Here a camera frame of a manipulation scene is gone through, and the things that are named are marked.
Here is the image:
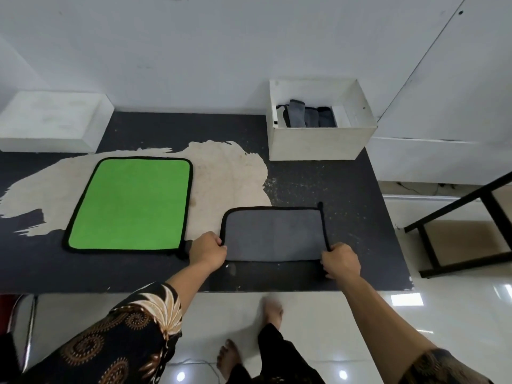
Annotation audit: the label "person's left foot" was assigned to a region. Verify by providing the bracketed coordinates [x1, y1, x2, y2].
[217, 339, 242, 380]

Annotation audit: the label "green microfibre cloth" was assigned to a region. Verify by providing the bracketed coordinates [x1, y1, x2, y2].
[62, 156, 194, 254]

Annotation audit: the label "person's patterned right sleeve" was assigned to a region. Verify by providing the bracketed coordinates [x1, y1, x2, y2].
[399, 347, 495, 384]

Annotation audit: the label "white flat box lid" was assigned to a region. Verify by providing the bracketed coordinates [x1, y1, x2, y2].
[0, 91, 116, 154]

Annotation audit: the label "yellow microfibre cloth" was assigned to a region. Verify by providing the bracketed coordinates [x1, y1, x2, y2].
[276, 99, 307, 129]

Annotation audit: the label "person's patterned left sleeve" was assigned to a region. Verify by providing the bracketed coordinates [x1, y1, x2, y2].
[20, 282, 184, 384]

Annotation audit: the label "person's foot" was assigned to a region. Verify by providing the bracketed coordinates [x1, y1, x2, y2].
[217, 339, 242, 380]
[260, 296, 285, 332]

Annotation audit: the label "person's right foot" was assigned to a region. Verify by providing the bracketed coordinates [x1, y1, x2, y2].
[260, 296, 285, 332]

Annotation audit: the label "person's right forearm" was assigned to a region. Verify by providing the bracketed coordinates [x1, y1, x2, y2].
[340, 275, 437, 384]

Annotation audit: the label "black stool frame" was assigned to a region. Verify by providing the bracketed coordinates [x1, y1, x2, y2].
[404, 171, 512, 279]

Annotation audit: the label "black cable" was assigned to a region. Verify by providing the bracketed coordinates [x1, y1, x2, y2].
[396, 181, 457, 195]

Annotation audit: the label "red chair with metal legs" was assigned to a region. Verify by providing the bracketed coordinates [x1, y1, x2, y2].
[0, 293, 39, 374]

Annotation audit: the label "person's patterned sleeve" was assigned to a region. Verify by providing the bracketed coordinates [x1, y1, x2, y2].
[20, 282, 184, 384]
[399, 347, 495, 384]

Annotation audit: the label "person's dark trousers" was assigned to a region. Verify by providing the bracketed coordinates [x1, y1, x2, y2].
[230, 323, 327, 384]

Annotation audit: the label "person's left forearm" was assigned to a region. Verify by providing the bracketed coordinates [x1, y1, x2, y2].
[164, 259, 221, 316]

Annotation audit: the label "metal floor rail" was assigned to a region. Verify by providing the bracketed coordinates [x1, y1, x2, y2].
[382, 194, 473, 202]

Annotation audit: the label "white box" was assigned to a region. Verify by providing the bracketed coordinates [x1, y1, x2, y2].
[268, 78, 378, 161]

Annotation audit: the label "person's left hand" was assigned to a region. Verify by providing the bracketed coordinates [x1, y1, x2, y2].
[188, 230, 229, 273]

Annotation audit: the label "person's right hand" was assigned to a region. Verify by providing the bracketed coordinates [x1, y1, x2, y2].
[319, 242, 362, 281]

